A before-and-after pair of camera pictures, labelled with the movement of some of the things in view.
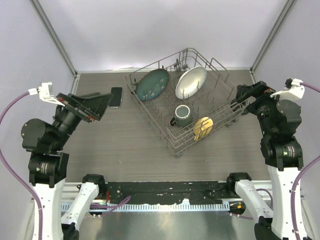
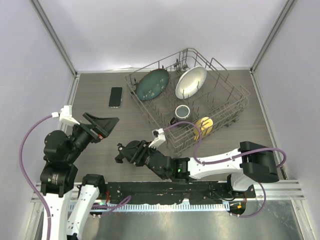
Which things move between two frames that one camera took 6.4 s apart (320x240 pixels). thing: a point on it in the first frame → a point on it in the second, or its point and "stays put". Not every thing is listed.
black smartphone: x=115 y=101 stays put
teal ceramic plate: x=152 y=84 stays put
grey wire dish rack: x=188 y=97 stays put
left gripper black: x=96 y=104 → x=101 y=128
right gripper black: x=260 y=90 → x=137 y=152
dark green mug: x=183 y=118 stays put
